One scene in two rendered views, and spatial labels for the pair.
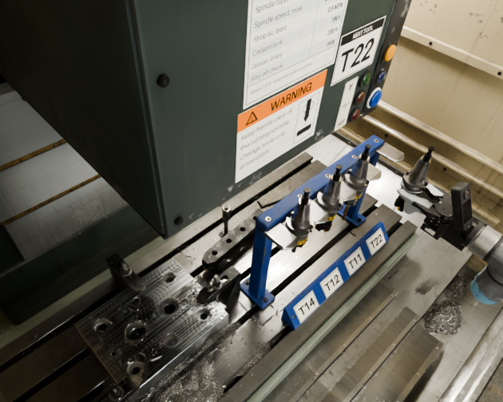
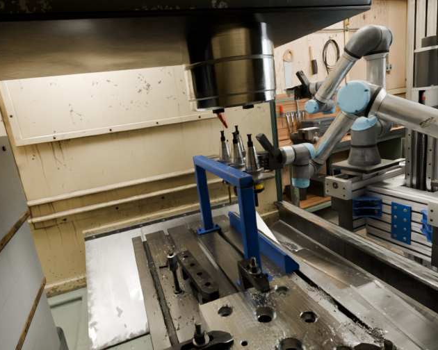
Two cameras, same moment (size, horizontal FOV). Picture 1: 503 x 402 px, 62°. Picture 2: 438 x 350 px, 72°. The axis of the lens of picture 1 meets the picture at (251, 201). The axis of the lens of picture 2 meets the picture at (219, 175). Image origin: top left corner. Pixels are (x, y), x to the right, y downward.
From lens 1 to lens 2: 0.90 m
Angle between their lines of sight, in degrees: 60
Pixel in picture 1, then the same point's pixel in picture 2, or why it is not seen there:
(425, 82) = (166, 147)
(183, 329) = (297, 305)
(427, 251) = not seen: hidden behind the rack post
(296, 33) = not seen: outside the picture
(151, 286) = (231, 327)
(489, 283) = (304, 170)
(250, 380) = (345, 299)
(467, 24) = (169, 103)
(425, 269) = not seen: hidden behind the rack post
